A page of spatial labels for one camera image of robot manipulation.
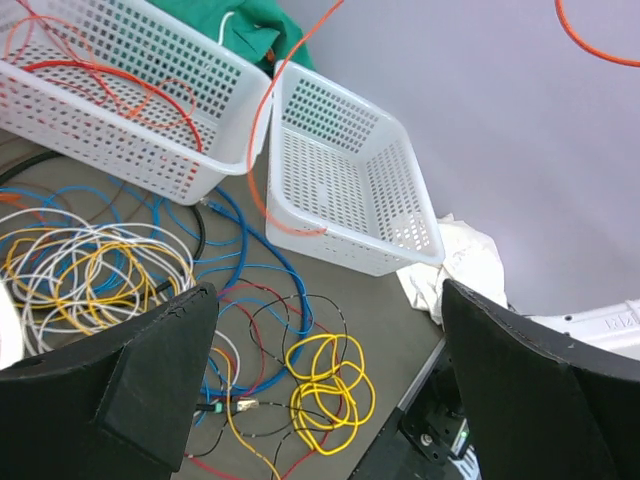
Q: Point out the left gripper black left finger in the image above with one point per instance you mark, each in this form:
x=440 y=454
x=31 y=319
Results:
x=114 y=405

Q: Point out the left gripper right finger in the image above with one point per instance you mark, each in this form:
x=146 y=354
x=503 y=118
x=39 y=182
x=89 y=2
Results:
x=540 y=404

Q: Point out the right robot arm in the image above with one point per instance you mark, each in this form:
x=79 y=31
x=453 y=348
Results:
x=614 y=328

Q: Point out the white rectangular basket centre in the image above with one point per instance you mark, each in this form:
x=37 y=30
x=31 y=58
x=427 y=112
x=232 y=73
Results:
x=130 y=90

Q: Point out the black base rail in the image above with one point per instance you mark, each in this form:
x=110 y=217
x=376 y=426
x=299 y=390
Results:
x=427 y=435

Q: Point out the white cloth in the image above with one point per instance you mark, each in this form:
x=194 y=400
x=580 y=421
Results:
x=471 y=258

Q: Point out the white rectangular basket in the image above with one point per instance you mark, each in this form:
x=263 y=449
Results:
x=130 y=90
x=344 y=183

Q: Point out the white rectangular basket right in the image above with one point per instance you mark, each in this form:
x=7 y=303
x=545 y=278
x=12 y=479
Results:
x=344 y=183

